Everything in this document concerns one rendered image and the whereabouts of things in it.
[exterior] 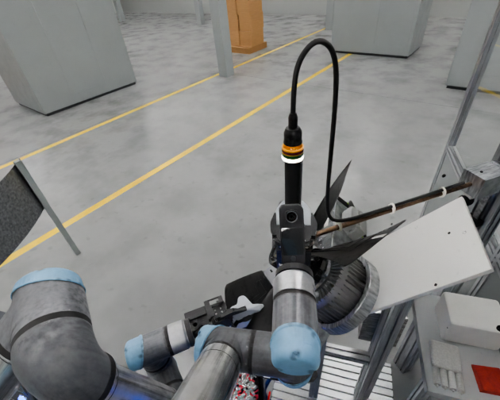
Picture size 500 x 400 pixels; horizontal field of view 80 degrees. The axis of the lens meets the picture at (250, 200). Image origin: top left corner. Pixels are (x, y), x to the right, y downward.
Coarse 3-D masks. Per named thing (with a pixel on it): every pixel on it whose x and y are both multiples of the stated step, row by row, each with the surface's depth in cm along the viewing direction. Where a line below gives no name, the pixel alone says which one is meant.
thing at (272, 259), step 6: (276, 246) 97; (270, 252) 97; (270, 258) 94; (276, 258) 92; (312, 258) 92; (324, 258) 91; (276, 264) 89; (312, 264) 91; (318, 264) 90; (324, 264) 90; (312, 270) 90; (318, 270) 88; (324, 270) 89; (318, 276) 88
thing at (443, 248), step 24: (432, 216) 89; (456, 216) 81; (384, 240) 99; (408, 240) 90; (432, 240) 83; (456, 240) 76; (480, 240) 71; (384, 264) 93; (408, 264) 85; (432, 264) 78; (456, 264) 72; (480, 264) 68; (384, 288) 87; (408, 288) 80; (432, 288) 74
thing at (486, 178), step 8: (496, 160) 89; (464, 168) 88; (472, 168) 88; (480, 168) 88; (488, 168) 87; (496, 168) 87; (464, 176) 89; (472, 176) 87; (480, 176) 85; (488, 176) 84; (496, 176) 84; (472, 184) 87; (480, 184) 85; (488, 184) 85; (496, 184) 86; (464, 192) 90; (472, 192) 88; (480, 192) 86; (488, 192) 87; (496, 192) 89
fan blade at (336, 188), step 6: (342, 174) 94; (336, 180) 91; (342, 180) 102; (336, 186) 97; (342, 186) 108; (330, 192) 94; (336, 192) 101; (324, 198) 92; (330, 198) 99; (336, 198) 105; (324, 204) 95; (330, 204) 101; (318, 210) 94; (324, 210) 98; (330, 210) 104; (318, 216) 96; (324, 216) 100; (318, 222) 98; (324, 222) 102; (318, 228) 99
